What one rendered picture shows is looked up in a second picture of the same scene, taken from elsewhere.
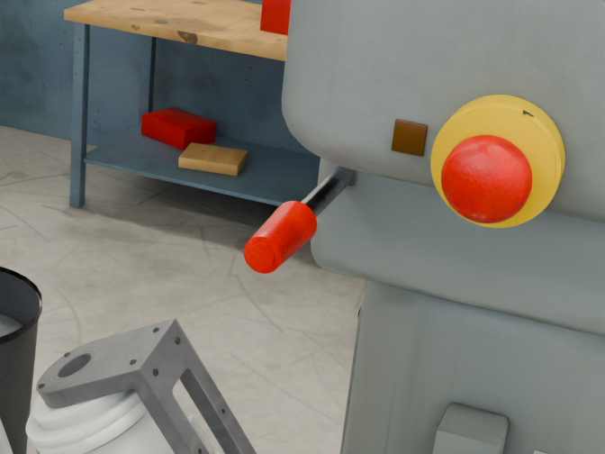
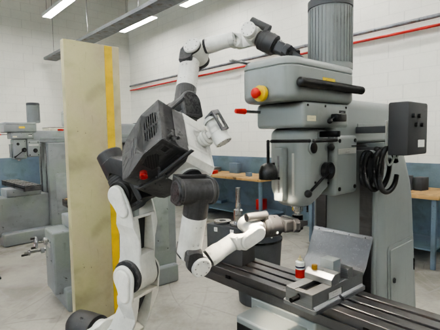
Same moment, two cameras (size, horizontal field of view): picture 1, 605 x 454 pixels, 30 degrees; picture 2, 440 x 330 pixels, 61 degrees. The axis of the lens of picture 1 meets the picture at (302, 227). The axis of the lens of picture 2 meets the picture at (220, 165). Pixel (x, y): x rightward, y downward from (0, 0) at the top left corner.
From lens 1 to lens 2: 109 cm
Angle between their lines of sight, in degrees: 35
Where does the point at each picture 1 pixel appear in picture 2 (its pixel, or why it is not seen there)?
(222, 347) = not seen: hidden behind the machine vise
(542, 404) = (291, 145)
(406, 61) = (252, 85)
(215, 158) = not seen: hidden behind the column
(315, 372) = not seen: hidden behind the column
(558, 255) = (284, 115)
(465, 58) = (257, 82)
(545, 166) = (263, 91)
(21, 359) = (275, 251)
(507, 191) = (255, 92)
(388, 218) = (264, 116)
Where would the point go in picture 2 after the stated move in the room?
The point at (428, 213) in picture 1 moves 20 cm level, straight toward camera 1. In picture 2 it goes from (269, 114) to (241, 112)
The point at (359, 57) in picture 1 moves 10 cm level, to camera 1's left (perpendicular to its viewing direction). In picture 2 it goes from (247, 86) to (226, 88)
